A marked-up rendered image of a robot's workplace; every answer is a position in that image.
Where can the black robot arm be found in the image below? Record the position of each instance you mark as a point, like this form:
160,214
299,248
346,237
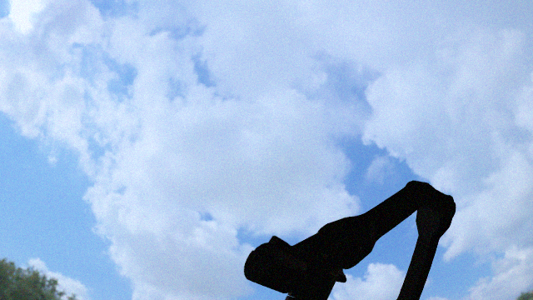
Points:
309,269

